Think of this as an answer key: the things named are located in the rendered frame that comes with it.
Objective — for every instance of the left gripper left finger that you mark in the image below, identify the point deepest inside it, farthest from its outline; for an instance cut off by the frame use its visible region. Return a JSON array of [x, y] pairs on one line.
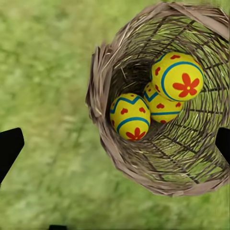
[[11, 143]]

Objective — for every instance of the easter egg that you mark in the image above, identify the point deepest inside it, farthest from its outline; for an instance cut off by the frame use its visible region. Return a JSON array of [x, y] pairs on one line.
[[130, 116], [177, 76], [161, 109]]

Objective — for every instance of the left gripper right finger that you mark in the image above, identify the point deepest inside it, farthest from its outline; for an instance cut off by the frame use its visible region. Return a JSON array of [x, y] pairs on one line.
[[223, 142]]

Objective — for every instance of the wicker basket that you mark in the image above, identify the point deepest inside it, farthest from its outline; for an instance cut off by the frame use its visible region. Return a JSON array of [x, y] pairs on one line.
[[122, 55]]

